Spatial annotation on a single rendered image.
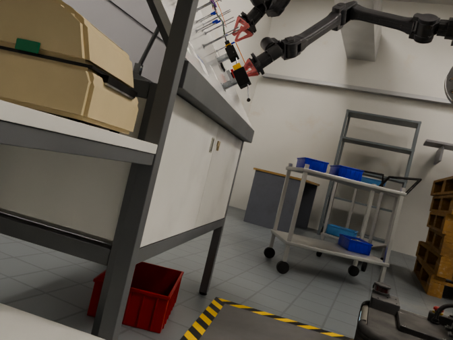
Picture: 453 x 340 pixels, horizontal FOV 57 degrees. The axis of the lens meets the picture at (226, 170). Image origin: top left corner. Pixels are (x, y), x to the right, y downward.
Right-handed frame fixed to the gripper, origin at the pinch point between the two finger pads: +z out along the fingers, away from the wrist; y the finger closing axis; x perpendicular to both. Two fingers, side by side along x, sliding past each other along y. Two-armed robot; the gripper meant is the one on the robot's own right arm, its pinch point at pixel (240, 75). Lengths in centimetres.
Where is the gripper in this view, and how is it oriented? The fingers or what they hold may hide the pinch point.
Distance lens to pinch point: 183.4
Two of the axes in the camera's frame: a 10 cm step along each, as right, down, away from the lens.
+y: -2.6, -2.1, -9.4
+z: -8.3, 5.4, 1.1
